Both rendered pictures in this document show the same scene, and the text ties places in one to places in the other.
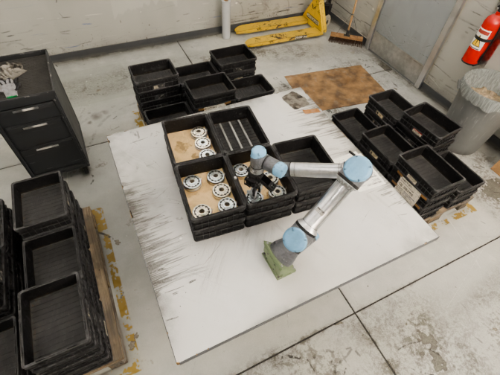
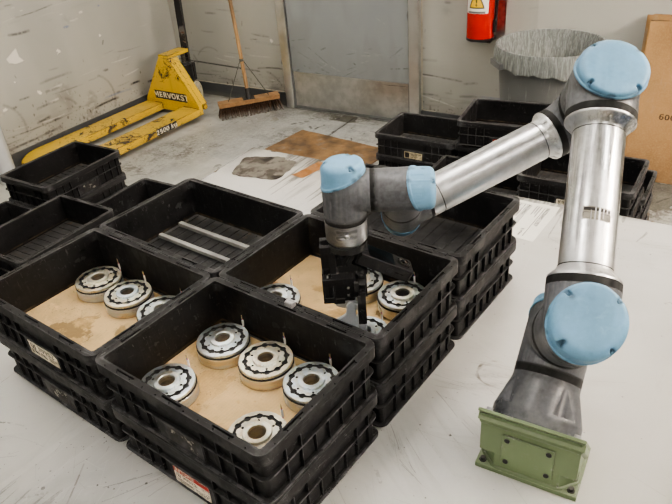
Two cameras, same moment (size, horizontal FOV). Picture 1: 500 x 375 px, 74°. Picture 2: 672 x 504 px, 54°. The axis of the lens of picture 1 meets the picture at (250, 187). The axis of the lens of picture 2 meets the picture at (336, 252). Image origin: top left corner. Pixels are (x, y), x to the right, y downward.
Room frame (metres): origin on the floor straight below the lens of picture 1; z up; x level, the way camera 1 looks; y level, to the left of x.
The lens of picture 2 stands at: (0.27, 0.45, 1.66)
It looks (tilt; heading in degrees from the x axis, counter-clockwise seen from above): 32 degrees down; 333
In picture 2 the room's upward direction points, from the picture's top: 5 degrees counter-clockwise
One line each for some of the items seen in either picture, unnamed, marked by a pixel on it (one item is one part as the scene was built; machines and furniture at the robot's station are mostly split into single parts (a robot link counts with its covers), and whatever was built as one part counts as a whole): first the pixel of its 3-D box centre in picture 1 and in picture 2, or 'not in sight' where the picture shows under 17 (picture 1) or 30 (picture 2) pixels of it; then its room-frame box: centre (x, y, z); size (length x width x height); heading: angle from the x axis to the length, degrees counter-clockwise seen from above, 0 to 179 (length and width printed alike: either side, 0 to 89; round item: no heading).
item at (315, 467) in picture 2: (210, 203); (247, 420); (1.14, 0.22, 0.76); 0.40 x 0.30 x 0.12; 24
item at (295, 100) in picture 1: (295, 99); (262, 165); (2.28, -0.31, 0.71); 0.22 x 0.19 x 0.01; 29
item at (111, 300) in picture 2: (202, 143); (127, 293); (1.53, 0.32, 0.86); 0.10 x 0.10 x 0.01
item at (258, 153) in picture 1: (258, 157); (345, 190); (1.16, -0.03, 1.15); 0.09 x 0.08 x 0.11; 58
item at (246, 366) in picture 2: (221, 190); (265, 359); (1.16, 0.16, 0.86); 0.10 x 0.10 x 0.01
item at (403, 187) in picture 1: (407, 190); not in sight; (1.66, -1.20, 0.41); 0.31 x 0.02 x 0.16; 29
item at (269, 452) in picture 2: (209, 186); (234, 356); (1.14, 0.22, 0.92); 0.40 x 0.30 x 0.02; 24
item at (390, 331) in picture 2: (260, 173); (337, 271); (1.26, -0.05, 0.92); 0.40 x 0.30 x 0.02; 24
